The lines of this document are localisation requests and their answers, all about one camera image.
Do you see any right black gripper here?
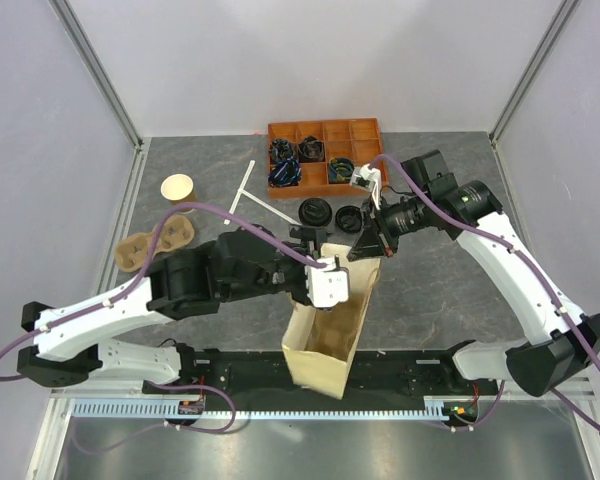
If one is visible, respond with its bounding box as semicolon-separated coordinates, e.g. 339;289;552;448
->
348;193;430;261

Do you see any black cup lid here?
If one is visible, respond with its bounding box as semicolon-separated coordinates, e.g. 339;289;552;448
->
298;197;333;228
334;205;363;234

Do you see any white straw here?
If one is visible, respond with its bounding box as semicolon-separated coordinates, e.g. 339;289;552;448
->
242;190;300;225
228;159;256;214

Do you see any kraft paper bag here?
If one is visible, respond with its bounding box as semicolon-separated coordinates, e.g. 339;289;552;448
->
281;243;380;400

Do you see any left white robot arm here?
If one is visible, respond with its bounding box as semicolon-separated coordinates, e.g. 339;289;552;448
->
17;227;343;393

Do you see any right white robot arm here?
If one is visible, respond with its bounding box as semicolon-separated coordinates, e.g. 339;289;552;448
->
348;150;600;397

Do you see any blue striped item in tray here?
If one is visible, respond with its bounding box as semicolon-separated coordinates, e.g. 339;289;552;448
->
267;157;302;188

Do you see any blue yellow item in tray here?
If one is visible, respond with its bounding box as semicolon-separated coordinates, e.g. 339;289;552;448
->
327;157;355;184

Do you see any orange compartment tray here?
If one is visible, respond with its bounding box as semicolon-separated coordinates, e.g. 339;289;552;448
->
266;118;384;199

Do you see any dark item in tray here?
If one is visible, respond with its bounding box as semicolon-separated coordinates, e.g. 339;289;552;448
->
269;138;297;164

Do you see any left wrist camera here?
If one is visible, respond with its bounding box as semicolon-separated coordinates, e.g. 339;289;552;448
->
305;256;349;309

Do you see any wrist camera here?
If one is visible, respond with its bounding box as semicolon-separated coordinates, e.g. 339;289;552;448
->
349;164;382;210
305;256;349;309

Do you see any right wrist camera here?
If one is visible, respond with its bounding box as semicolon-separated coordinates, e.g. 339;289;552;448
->
349;164;382;210

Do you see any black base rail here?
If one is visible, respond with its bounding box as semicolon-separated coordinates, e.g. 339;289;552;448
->
143;348;498;399

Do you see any grey cable duct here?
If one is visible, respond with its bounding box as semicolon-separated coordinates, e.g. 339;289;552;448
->
72;398;451;421

